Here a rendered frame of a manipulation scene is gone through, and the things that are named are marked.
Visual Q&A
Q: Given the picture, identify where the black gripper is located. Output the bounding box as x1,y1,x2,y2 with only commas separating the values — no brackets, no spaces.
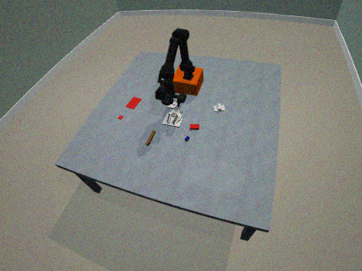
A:
155,86,186,107

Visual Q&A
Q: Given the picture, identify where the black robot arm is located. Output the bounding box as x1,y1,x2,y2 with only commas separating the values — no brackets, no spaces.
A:
155,29,195,106

